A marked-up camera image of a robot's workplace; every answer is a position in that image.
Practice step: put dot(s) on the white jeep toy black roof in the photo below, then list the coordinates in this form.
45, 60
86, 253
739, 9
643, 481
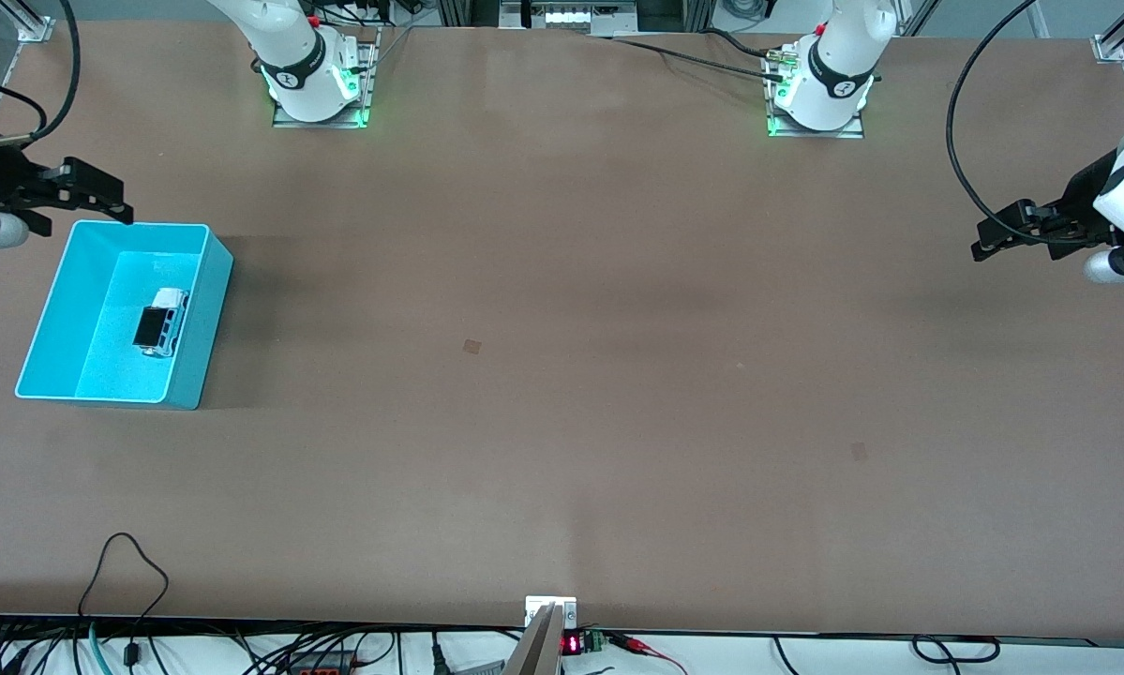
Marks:
154, 325

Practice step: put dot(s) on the grey camera mount beam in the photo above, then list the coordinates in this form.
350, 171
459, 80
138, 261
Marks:
535, 652

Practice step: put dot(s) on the aluminium corner bracket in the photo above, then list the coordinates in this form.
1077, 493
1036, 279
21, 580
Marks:
37, 28
1108, 49

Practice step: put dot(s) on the white mounting plate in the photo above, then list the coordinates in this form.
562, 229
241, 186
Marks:
538, 607

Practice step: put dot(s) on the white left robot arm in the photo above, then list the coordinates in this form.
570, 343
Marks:
838, 56

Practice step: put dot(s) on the red digit display module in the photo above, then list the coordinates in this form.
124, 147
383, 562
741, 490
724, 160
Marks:
573, 644

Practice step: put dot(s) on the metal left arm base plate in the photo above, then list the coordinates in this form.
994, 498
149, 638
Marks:
852, 133

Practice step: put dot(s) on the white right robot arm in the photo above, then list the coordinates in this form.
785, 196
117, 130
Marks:
294, 56

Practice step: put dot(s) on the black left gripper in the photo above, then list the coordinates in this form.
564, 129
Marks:
1080, 199

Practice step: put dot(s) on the cyan plastic storage bin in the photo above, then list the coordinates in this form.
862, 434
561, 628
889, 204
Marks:
102, 366

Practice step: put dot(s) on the aluminium frame with white device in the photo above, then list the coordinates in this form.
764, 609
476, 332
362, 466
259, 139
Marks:
571, 17

